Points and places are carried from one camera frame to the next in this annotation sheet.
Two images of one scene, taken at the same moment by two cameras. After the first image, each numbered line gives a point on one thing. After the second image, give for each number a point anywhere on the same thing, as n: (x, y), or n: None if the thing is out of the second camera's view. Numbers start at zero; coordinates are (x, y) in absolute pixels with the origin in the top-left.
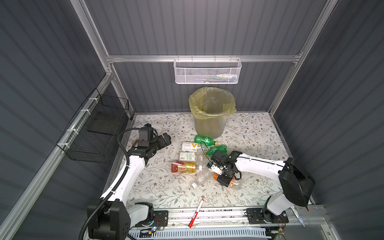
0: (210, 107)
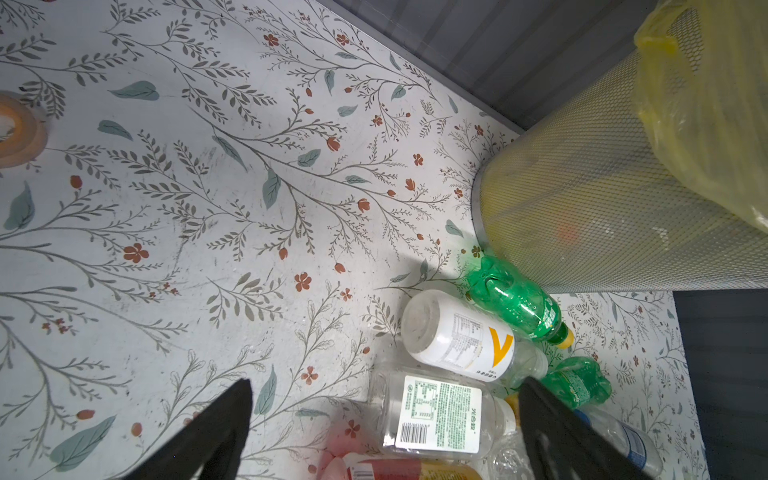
0: (657, 179)
